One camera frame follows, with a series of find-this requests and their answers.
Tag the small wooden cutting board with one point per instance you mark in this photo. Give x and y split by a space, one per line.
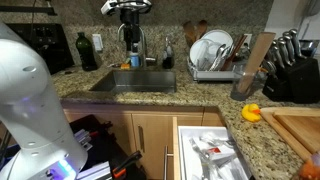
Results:
303 130

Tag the yellow rubber duck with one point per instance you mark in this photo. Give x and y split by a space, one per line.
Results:
250 112

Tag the stainless steel sink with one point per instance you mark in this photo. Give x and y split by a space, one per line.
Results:
140 81

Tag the wooden cabinet door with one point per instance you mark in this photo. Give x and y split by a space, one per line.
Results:
155 140

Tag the large wooden cutting board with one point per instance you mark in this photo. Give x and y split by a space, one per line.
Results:
276 130

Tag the grey dish rack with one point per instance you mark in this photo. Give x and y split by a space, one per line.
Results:
213 76

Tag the orange sponge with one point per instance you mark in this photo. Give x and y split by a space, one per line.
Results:
125 66

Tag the wooden drawer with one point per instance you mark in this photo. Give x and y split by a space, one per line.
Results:
175 146

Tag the steel container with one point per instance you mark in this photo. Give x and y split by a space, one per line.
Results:
308 48

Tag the chrome arched kitchen faucet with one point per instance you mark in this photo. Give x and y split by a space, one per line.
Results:
144 43

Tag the tall wooden board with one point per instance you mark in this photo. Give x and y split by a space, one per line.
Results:
256 56

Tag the brown wooden utensils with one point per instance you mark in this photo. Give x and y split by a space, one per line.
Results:
235 50

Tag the orange black clamp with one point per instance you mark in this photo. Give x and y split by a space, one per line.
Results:
126 161

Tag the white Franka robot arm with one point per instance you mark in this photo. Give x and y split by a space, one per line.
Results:
30 110

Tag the large black knife block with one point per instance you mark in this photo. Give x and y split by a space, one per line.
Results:
303 80

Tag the white packet red print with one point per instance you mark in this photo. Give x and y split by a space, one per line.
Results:
216 150

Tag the white cutlery tray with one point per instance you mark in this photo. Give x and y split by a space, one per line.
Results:
186 150

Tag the large white plate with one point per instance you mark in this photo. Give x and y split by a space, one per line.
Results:
220 36

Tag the dark green glass bottle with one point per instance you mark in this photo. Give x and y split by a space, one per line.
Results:
86 53

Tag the dark liquid dispenser bottle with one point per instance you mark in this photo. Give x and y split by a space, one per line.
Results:
168 56

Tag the soap bottle blue label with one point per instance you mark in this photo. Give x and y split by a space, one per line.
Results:
135 60

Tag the clear plastic container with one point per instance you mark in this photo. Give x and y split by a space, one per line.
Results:
240 95

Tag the grey aluminium profiles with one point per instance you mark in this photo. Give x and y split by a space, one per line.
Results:
96 170

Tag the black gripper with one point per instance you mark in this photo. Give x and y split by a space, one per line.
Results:
130 23

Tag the black countertop appliance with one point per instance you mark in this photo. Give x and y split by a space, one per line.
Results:
50 46

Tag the steel ladle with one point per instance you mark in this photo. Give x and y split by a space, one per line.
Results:
218 56

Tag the orange round object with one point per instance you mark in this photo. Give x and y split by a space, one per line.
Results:
310 168

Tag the wooden spoon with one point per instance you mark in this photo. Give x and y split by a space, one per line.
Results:
201 28
189 33

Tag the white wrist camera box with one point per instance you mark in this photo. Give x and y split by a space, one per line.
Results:
108 7

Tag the steel fork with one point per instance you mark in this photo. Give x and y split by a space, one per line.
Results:
200 153

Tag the white bowl plate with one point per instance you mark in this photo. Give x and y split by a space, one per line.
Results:
200 50

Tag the white wall outlet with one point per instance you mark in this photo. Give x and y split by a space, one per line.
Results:
97 42
248 39

